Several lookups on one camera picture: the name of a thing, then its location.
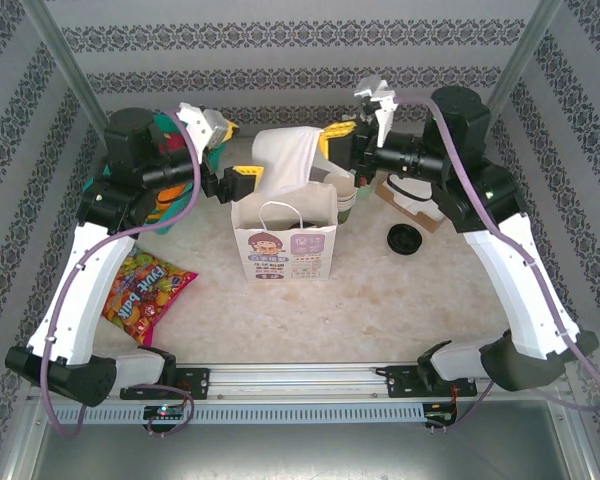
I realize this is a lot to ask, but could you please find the aluminium mounting rail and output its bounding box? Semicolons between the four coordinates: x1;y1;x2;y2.
27;362;566;401

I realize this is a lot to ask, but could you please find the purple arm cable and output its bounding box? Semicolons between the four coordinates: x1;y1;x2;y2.
39;109;204;439
394;96;600;436

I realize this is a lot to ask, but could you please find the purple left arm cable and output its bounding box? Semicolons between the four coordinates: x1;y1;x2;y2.
39;109;204;439

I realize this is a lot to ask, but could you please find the aluminium frame post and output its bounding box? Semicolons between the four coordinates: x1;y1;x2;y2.
19;0;122;150
484;0;565;116

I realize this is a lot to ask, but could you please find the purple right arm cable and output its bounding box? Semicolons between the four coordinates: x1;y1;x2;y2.
394;96;600;436

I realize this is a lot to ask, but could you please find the small controller board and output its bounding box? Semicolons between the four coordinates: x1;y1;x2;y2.
424;407;459;426
143;403;186;421

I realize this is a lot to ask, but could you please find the white napkin stack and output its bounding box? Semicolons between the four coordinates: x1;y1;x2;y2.
394;189;431;211

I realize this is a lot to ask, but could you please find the brown cardboard napkin box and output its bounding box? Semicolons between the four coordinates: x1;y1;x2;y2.
374;174;449;234

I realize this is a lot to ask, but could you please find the white paper napkin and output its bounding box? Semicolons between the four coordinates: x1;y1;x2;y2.
251;125;327;197

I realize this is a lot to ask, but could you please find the slotted grey cable duct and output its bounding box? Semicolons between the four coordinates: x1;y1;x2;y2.
54;402;426;426

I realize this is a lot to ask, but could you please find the pink dragon fruit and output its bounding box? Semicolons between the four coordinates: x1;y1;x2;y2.
162;129;186;156

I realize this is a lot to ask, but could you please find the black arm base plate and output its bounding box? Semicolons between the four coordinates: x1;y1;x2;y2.
384;364;479;400
119;367;211;401

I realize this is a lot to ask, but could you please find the white printed paper bag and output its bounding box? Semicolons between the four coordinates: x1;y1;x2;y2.
230;182;340;284

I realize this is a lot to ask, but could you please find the colourful fruit candy bag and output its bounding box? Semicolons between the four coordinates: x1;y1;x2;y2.
101;247;200;346

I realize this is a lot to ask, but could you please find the stack of green paper cups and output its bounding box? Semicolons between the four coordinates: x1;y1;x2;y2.
324;167;359;222

